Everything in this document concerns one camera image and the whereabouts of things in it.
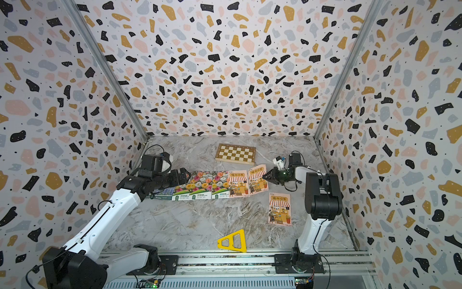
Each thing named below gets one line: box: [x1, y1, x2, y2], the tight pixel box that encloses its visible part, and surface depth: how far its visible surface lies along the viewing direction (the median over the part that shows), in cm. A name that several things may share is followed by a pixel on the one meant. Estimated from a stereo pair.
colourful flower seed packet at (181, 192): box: [172, 182, 191, 201], surface depth 96 cm
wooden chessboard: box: [215, 143, 257, 166], surface depth 112 cm
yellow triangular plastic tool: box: [217, 228, 247, 253], surface depth 81 cm
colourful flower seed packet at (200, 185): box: [188, 170, 213, 201], surface depth 99 cm
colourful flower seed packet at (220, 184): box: [211, 170, 230, 200], surface depth 102 cm
